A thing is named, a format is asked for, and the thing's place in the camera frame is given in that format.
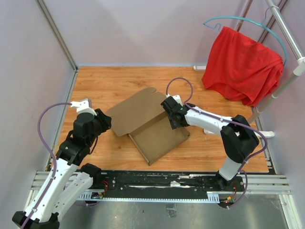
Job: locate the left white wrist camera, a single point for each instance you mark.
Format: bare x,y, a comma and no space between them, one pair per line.
83,106

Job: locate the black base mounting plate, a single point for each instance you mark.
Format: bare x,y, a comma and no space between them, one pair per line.
157,185

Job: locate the white clothes rack stand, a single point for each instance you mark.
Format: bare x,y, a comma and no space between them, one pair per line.
298,71

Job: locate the brown cardboard box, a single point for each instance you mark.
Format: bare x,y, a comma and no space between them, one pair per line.
143,119

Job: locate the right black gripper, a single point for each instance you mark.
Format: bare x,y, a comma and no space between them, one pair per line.
174,125

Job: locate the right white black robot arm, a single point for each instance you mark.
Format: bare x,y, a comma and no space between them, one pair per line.
238,138

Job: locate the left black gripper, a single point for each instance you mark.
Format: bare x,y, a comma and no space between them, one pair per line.
105,120

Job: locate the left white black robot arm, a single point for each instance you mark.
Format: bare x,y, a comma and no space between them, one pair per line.
66,155

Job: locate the aluminium rail frame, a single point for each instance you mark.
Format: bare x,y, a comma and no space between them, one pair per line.
254,184

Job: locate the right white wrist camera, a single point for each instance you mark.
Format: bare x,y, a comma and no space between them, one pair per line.
176,97

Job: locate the red cloth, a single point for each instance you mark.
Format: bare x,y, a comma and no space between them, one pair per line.
241,69

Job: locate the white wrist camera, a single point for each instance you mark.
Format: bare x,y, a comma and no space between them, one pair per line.
176,97
83,106

